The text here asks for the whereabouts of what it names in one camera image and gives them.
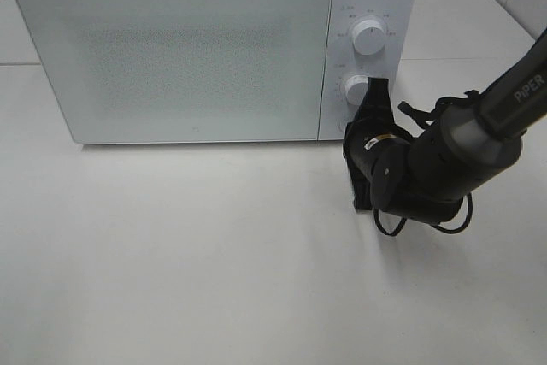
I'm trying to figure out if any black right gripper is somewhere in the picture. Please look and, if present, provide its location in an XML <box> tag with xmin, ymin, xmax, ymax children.
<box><xmin>343</xmin><ymin>77</ymin><xmax>410</xmax><ymax>211</ymax></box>

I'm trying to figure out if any white control knob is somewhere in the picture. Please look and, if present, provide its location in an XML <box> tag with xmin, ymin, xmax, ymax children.
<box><xmin>342</xmin><ymin>74</ymin><xmax>368</xmax><ymax>106</ymax></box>
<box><xmin>350</xmin><ymin>15</ymin><xmax>387</xmax><ymax>56</ymax></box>

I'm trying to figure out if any round white door button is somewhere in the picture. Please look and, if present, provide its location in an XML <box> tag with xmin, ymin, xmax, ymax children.
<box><xmin>338</xmin><ymin>121</ymin><xmax>347</xmax><ymax>135</ymax></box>

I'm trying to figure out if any white microwave door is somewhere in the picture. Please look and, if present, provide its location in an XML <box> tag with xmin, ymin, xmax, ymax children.
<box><xmin>16</xmin><ymin>0</ymin><xmax>330</xmax><ymax>144</ymax></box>

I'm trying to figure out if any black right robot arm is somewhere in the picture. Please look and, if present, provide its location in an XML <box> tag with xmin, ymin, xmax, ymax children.
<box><xmin>343</xmin><ymin>34</ymin><xmax>546</xmax><ymax>237</ymax></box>

